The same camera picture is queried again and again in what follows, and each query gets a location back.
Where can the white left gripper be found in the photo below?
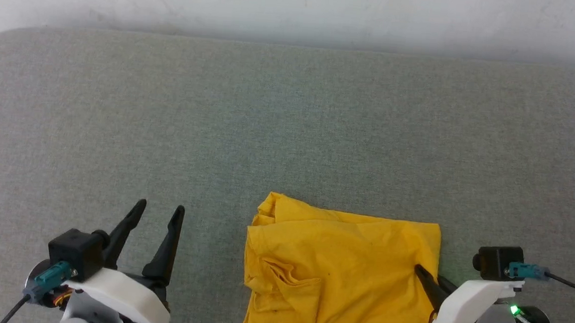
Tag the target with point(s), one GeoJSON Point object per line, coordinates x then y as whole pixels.
{"type": "Point", "coordinates": [119, 296]}

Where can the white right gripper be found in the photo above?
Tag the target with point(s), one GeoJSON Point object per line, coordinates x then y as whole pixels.
{"type": "Point", "coordinates": [463, 307]}

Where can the yellow garment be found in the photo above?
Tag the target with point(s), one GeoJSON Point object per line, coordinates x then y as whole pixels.
{"type": "Point", "coordinates": [340, 279]}

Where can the grey fabric sofa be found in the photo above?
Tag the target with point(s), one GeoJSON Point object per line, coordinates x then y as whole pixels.
{"type": "Point", "coordinates": [289, 131]}

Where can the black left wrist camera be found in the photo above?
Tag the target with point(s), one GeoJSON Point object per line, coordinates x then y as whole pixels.
{"type": "Point", "coordinates": [74, 253]}

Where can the teal right camera connector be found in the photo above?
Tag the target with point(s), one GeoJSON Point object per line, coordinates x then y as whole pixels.
{"type": "Point", "coordinates": [528, 271]}

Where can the teal camera connector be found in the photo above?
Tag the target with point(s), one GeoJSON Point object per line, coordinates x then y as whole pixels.
{"type": "Point", "coordinates": [528, 271]}
{"type": "Point", "coordinates": [51, 277]}

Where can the teal left camera connector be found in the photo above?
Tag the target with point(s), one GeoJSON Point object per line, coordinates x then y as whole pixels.
{"type": "Point", "coordinates": [51, 277]}

